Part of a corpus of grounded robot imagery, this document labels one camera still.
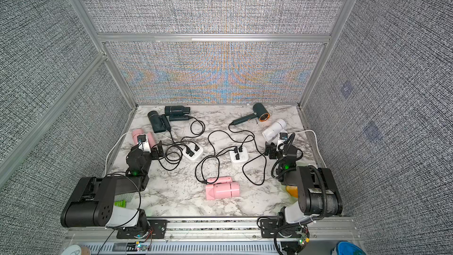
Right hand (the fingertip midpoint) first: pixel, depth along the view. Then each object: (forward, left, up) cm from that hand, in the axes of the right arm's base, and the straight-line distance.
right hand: (276, 137), depth 92 cm
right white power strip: (-8, +19, -3) cm, 21 cm away
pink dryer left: (+7, +76, -5) cm, 76 cm away
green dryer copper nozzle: (+26, +4, -8) cm, 28 cm away
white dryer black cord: (-6, +7, -8) cm, 12 cm away
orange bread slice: (-26, -4, -3) cm, 27 cm away
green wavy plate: (-29, -3, -6) cm, 30 cm away
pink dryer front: (-25, +28, -3) cm, 38 cm away
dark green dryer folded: (+14, +66, -6) cm, 68 cm away
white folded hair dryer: (+6, +1, -5) cm, 8 cm away
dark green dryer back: (+20, +56, -3) cm, 60 cm away
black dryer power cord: (+9, +45, -10) cm, 47 cm away
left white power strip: (-5, +44, -5) cm, 44 cm away
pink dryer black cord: (-13, +38, -3) cm, 40 cm away
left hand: (-2, +63, +2) cm, 63 cm away
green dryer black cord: (+5, +22, -9) cm, 25 cm away
